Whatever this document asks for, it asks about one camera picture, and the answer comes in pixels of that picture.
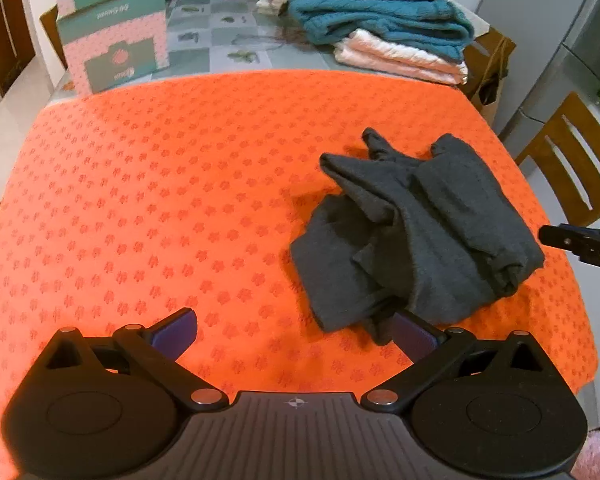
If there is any brown paper bag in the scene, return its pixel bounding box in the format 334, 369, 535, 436
460, 27, 516, 127

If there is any pink folded towel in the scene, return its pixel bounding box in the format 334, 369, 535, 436
334, 29, 468, 86

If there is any dark grey long-sleeve shirt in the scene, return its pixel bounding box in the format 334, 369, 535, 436
290, 128, 545, 346

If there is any silver refrigerator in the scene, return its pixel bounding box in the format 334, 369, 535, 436
494, 0, 600, 155

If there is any orange floral table mat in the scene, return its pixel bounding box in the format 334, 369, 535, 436
0, 70, 597, 479

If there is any teal knitted sweater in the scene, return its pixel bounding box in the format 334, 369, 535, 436
289, 0, 475, 62

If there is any wooden chair right side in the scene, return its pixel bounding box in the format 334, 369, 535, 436
515, 92, 600, 226

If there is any lower pink green box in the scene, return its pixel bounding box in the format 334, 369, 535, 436
57, 0, 170, 96

